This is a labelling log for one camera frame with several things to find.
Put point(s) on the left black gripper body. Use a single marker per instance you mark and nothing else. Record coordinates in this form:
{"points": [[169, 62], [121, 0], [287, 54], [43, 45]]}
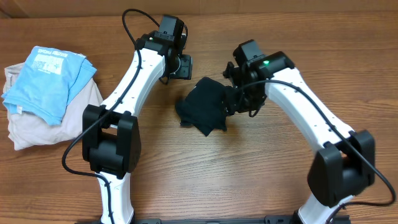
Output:
{"points": [[182, 68]]}

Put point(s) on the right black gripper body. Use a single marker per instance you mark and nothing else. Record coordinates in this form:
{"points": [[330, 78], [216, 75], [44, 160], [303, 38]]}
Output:
{"points": [[246, 99]]}

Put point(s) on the dark navy t-shirt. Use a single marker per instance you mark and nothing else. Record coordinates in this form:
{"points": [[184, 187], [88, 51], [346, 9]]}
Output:
{"points": [[206, 106]]}

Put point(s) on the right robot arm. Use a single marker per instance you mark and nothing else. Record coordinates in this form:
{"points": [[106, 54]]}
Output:
{"points": [[344, 158]]}

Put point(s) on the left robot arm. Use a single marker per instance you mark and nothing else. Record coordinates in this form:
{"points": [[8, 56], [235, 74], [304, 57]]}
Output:
{"points": [[111, 141]]}

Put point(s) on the light blue folded t-shirt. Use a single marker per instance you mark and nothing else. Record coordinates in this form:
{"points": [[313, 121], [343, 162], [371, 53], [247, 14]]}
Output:
{"points": [[48, 82]]}

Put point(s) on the beige folded garment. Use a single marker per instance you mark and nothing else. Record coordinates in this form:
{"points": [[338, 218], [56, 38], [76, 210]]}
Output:
{"points": [[27, 129]]}

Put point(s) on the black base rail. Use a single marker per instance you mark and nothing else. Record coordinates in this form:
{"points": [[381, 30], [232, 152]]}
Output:
{"points": [[270, 219]]}

